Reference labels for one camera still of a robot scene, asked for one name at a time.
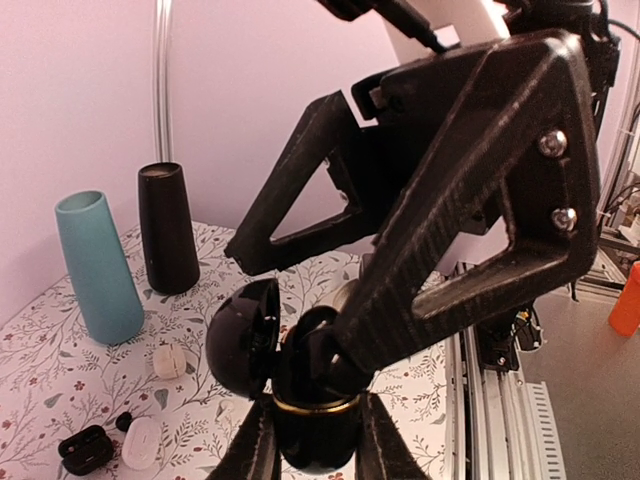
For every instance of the black vase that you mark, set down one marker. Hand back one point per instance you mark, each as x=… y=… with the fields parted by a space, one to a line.
x=167 y=235

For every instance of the black earbud beside white case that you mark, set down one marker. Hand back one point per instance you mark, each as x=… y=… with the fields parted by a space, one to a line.
x=123 y=421

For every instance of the front aluminium rail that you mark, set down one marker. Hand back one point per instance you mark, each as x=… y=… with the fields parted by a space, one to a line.
x=499 y=425

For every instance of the open black earbud case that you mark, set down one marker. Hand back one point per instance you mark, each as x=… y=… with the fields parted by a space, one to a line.
x=86 y=451

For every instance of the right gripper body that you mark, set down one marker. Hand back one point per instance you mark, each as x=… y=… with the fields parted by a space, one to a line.
x=521 y=130

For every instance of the teal vase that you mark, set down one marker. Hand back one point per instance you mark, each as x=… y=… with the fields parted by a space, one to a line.
x=98 y=269

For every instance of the white stem earbud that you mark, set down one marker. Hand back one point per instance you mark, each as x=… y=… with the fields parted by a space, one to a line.
x=225 y=407

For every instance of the floral table mat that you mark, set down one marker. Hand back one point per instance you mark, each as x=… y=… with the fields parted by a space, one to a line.
x=55 y=381

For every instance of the dark grey mug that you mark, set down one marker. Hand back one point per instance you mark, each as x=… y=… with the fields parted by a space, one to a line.
x=345 y=291

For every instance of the beige earbud case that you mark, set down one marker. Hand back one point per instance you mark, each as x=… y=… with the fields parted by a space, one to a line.
x=169 y=361

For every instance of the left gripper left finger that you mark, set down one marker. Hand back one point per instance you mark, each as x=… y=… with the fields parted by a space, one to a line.
x=253 y=453

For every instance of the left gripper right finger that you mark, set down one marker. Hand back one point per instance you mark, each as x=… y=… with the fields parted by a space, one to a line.
x=381 y=452

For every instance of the black round earbud case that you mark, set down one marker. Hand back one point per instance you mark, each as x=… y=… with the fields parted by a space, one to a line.
x=316 y=431

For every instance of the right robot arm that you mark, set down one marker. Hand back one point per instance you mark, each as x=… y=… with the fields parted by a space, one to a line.
x=342 y=172

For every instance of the white oval earbud case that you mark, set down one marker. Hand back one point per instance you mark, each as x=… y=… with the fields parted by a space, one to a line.
x=141 y=443

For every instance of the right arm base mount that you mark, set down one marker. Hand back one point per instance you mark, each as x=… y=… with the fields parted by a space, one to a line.
x=501 y=337

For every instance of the orange shaker bottle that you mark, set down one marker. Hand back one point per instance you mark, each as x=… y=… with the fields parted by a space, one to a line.
x=624 y=317

